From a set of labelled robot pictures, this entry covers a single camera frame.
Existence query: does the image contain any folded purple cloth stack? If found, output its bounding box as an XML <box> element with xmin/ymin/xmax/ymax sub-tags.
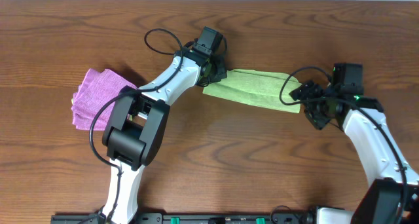
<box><xmin>71</xmin><ymin>69</ymin><xmax>136</xmax><ymax>130</ymax></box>

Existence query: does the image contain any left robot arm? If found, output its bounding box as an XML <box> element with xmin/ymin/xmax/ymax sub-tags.
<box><xmin>97</xmin><ymin>27</ymin><xmax>227</xmax><ymax>223</ymax></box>

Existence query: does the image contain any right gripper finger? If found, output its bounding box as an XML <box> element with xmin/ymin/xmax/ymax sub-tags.
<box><xmin>304</xmin><ymin>109</ymin><xmax>331</xmax><ymax>130</ymax></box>
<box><xmin>289</xmin><ymin>81</ymin><xmax>323</xmax><ymax>100</ymax></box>

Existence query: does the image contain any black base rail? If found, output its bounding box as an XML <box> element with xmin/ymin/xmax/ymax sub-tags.
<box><xmin>50</xmin><ymin>212</ymin><xmax>315</xmax><ymax>224</ymax></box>

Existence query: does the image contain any light green microfibre cloth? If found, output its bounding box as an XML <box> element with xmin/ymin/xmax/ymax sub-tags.
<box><xmin>203</xmin><ymin>69</ymin><xmax>301</xmax><ymax>113</ymax></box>

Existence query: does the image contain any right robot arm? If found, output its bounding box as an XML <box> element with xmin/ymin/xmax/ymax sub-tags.
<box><xmin>289</xmin><ymin>63</ymin><xmax>418</xmax><ymax>224</ymax></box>

